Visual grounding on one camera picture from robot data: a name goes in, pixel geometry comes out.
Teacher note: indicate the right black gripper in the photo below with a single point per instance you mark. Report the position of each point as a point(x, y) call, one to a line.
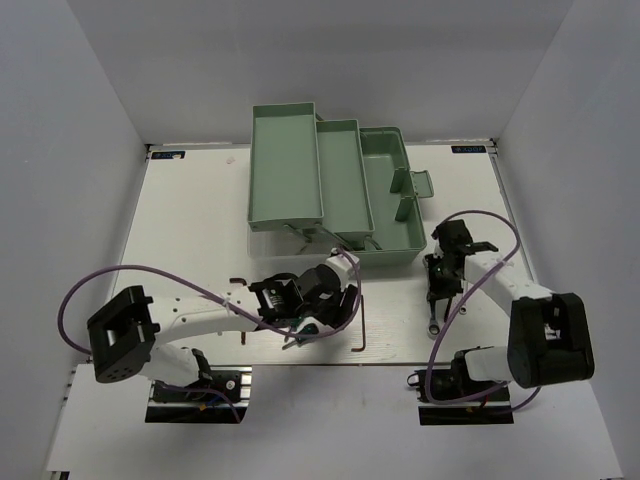
point(437, 289)

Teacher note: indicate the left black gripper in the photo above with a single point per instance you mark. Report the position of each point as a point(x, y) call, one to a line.
point(340, 314)

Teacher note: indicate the large ratchet wrench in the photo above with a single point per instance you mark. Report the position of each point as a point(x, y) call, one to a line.
point(433, 328)

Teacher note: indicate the green plastic toolbox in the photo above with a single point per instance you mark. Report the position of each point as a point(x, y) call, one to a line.
point(315, 183)

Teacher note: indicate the green stubby screwdriver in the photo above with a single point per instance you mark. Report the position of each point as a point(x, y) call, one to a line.
point(306, 330)
point(292, 342)

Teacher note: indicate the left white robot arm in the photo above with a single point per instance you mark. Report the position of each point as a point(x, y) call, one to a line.
point(136, 334)

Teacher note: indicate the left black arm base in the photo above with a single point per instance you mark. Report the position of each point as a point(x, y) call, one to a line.
point(224, 401)

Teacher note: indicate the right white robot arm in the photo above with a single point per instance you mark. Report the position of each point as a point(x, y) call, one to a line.
point(548, 340)

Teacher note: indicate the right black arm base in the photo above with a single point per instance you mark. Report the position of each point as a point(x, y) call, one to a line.
point(489, 410)

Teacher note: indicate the right red hex key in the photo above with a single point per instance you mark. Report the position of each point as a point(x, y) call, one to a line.
point(447, 309)

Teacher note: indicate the middle hex key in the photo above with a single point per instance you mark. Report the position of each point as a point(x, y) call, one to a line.
point(362, 347)

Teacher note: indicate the left long hex key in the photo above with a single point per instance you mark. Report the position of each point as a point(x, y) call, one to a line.
point(241, 281)

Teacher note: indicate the right blue corner label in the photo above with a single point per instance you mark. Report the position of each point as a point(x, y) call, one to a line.
point(468, 149)

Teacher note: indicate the blue corner label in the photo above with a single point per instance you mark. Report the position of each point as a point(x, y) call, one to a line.
point(168, 155)
point(468, 149)

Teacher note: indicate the left blue corner label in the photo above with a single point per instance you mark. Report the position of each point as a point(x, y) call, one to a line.
point(168, 155)

